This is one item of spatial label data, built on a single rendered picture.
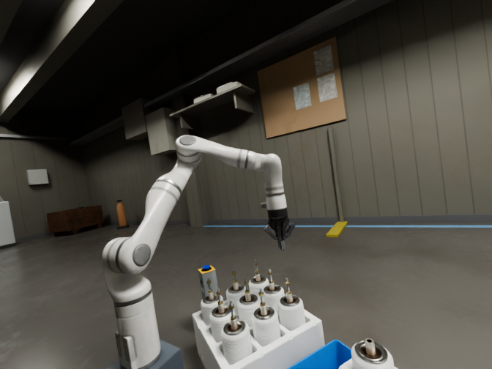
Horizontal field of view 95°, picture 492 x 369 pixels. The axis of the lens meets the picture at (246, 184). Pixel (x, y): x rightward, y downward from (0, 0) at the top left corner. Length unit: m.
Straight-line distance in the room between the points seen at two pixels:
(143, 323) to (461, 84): 3.08
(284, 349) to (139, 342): 0.46
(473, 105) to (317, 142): 1.47
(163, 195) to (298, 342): 0.68
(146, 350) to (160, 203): 0.37
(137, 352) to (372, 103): 2.94
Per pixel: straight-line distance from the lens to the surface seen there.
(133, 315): 0.70
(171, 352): 0.79
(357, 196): 3.06
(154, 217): 0.69
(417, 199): 3.04
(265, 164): 0.81
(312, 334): 1.00
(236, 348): 0.88
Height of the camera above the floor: 0.74
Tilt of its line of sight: 2 degrees down
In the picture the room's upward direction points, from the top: 8 degrees counter-clockwise
